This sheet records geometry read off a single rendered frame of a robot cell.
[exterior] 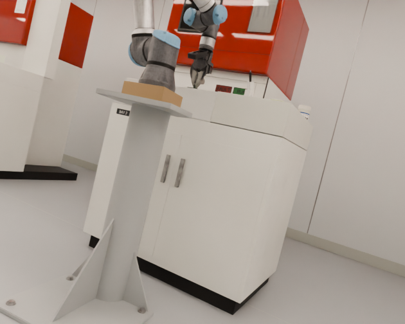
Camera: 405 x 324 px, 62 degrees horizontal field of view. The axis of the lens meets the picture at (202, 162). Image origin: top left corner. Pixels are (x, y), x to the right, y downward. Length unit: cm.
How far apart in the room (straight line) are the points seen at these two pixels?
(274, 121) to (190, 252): 71
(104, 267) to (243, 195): 64
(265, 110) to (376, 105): 221
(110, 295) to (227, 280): 50
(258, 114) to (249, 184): 31
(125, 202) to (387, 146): 271
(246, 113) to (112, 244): 79
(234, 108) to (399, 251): 243
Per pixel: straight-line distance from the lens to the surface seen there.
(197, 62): 173
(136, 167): 133
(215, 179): 154
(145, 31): 151
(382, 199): 352
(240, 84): 226
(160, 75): 135
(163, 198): 167
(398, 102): 361
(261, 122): 149
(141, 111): 133
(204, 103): 161
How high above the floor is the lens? 70
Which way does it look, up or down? 3 degrees down
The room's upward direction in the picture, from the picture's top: 14 degrees clockwise
